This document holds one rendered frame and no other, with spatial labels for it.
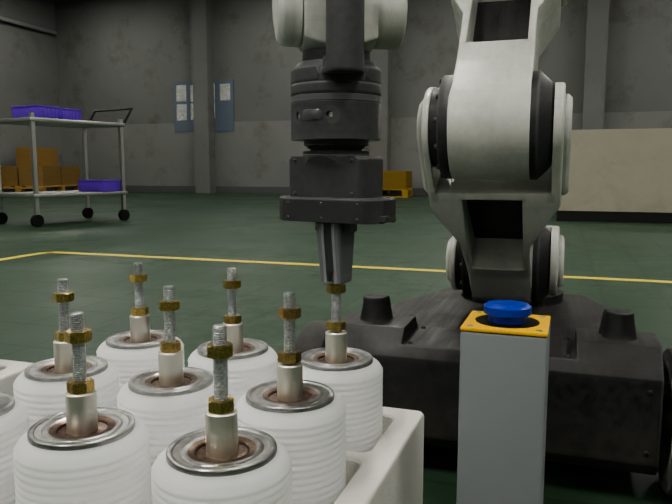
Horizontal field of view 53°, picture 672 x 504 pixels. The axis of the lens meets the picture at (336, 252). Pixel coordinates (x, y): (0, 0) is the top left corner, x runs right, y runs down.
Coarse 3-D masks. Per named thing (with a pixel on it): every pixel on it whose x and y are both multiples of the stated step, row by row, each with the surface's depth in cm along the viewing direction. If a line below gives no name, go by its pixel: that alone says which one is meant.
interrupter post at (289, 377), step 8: (280, 368) 56; (288, 368) 56; (296, 368) 56; (280, 376) 56; (288, 376) 56; (296, 376) 56; (280, 384) 56; (288, 384) 56; (296, 384) 56; (280, 392) 56; (288, 392) 56; (296, 392) 56; (288, 400) 56; (296, 400) 56
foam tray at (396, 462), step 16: (384, 416) 72; (400, 416) 72; (416, 416) 72; (384, 432) 73; (400, 432) 68; (416, 432) 70; (384, 448) 64; (400, 448) 64; (416, 448) 70; (352, 464) 61; (368, 464) 60; (384, 464) 60; (400, 464) 64; (416, 464) 71; (352, 480) 57; (368, 480) 57; (384, 480) 58; (400, 480) 64; (416, 480) 71; (352, 496) 54; (368, 496) 54; (384, 496) 58; (400, 496) 64; (416, 496) 71
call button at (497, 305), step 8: (488, 304) 57; (496, 304) 57; (504, 304) 57; (512, 304) 57; (520, 304) 57; (528, 304) 57; (488, 312) 57; (496, 312) 56; (504, 312) 56; (512, 312) 56; (520, 312) 56; (528, 312) 56; (496, 320) 57; (504, 320) 56; (512, 320) 56; (520, 320) 56
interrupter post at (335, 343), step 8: (328, 336) 67; (336, 336) 67; (344, 336) 67; (328, 344) 67; (336, 344) 67; (344, 344) 67; (328, 352) 67; (336, 352) 67; (344, 352) 67; (328, 360) 67; (336, 360) 67; (344, 360) 67
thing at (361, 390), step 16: (304, 368) 66; (368, 368) 66; (336, 384) 64; (352, 384) 64; (368, 384) 65; (352, 400) 64; (368, 400) 65; (352, 416) 64; (368, 416) 65; (352, 432) 65; (368, 432) 65; (352, 448) 65; (368, 448) 66
